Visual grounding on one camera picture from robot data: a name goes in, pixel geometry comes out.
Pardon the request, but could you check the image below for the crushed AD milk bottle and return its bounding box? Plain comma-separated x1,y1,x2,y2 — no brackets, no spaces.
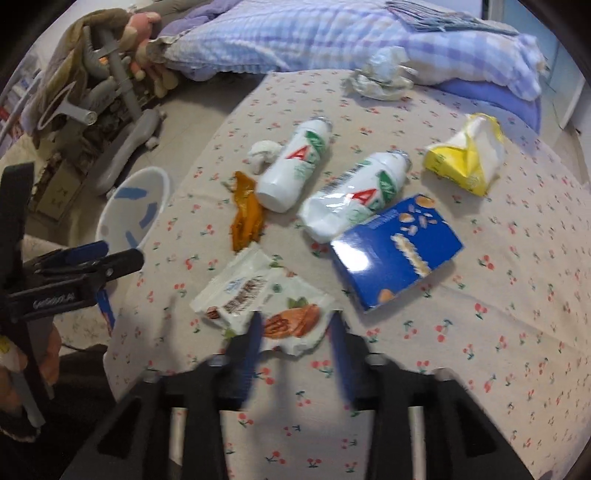
297,150,412,244

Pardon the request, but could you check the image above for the brown blanket on chair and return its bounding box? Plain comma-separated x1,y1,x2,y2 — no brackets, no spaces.
20,8,130,136

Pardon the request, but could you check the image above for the orange peel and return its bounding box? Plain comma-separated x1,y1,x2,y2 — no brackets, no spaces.
228,171,266,253

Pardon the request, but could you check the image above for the person's left hand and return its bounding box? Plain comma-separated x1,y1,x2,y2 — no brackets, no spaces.
0,322,62,416

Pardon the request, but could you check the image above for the cherry print tablecloth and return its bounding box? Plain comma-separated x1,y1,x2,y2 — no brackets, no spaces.
104,70,590,479

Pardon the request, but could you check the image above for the grey kids desk chair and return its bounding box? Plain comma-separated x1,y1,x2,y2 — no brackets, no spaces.
34,26,165,195

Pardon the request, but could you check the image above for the grey bed headboard cushion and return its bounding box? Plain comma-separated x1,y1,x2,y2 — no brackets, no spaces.
132,0,212,18

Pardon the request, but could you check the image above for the blue cracker box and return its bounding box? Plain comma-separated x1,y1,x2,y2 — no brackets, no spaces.
329,194,464,312

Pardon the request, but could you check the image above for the blue checked quilt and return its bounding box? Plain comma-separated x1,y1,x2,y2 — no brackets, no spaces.
148,1,545,101

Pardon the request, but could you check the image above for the small white tissue ball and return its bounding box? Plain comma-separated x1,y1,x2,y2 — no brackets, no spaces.
247,140,283,175

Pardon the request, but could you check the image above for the pink plush monkey toy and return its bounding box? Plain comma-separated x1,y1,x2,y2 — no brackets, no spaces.
119,12,178,99

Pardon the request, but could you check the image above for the folded striped cloth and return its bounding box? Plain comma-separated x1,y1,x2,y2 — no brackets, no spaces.
386,1,519,36

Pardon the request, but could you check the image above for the yellow white paper bag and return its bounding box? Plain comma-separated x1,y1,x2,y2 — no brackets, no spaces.
423,113,506,197

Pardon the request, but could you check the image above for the bookshelf with books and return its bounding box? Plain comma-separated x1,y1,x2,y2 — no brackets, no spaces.
1,49,41,155

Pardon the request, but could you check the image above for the white nut snack wrapper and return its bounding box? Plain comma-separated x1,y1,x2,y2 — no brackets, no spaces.
190,243,337,357

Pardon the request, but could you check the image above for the white tissue paper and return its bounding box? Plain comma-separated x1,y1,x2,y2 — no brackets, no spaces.
342,47,419,102

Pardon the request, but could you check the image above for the white plastic trash bin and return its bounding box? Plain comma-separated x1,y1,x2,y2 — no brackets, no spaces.
95,166,171,254

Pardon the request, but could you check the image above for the white AD milk bottle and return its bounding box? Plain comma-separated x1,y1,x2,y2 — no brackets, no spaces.
256,116,332,213

